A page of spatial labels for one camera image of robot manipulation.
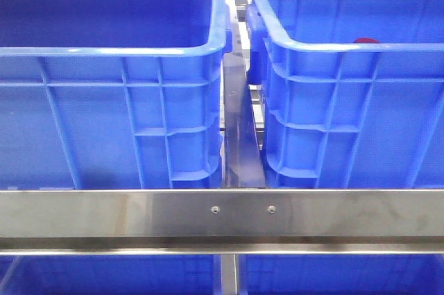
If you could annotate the red mushroom push button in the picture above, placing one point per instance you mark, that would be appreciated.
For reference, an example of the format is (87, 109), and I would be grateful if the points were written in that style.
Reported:
(366, 40)

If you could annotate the blue crate front left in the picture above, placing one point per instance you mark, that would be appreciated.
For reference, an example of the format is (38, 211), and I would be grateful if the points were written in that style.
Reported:
(111, 94)

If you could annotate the steel shelf centre divider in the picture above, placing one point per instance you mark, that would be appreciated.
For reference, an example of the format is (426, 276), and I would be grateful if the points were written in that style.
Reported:
(243, 167)

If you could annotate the blue crate lower left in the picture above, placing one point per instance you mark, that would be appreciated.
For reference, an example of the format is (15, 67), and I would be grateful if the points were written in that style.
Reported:
(114, 274)

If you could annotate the steel shelf front rail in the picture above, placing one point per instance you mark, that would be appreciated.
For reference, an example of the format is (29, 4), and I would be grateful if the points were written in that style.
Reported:
(221, 221)

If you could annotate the blue crate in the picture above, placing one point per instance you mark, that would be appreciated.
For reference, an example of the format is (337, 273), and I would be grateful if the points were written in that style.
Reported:
(340, 115)
(343, 274)
(111, 94)
(114, 274)

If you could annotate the blue crate front right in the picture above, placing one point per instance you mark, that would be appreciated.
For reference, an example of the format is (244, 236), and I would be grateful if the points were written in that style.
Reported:
(340, 115)

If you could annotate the blue crate lower right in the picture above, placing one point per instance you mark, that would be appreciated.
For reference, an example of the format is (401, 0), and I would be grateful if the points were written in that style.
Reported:
(343, 274)

